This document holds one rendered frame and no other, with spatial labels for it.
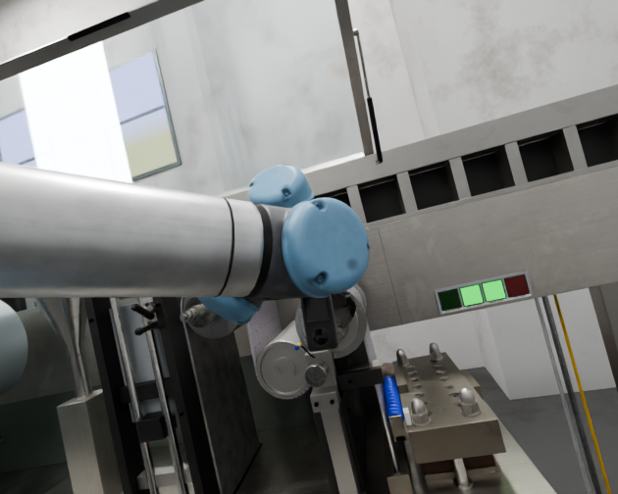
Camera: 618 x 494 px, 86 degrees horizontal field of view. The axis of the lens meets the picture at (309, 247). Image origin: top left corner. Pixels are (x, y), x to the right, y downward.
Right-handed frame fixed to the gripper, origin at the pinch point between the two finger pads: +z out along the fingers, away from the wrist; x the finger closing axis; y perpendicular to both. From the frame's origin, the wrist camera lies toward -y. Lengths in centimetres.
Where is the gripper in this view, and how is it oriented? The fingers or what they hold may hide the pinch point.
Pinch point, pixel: (338, 328)
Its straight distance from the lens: 66.4
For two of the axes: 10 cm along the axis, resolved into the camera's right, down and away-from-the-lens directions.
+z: 2.8, 6.3, 7.2
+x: -9.6, 2.3, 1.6
